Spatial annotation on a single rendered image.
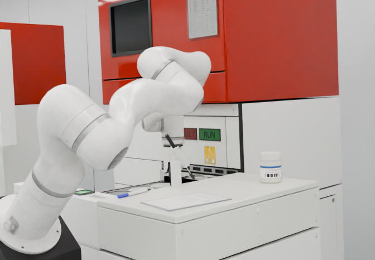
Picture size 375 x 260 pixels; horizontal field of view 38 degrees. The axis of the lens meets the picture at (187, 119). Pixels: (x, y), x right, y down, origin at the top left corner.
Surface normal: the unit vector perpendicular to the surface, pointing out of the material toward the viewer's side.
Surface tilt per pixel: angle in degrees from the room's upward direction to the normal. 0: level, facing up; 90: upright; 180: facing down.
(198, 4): 90
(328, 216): 90
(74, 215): 90
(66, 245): 45
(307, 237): 90
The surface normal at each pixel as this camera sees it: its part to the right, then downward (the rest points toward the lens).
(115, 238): -0.73, 0.07
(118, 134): 0.58, -0.43
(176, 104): 0.31, 0.72
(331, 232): 0.68, 0.01
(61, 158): 0.69, -0.22
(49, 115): -0.41, 0.16
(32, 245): 0.53, -0.70
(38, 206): -0.08, 0.52
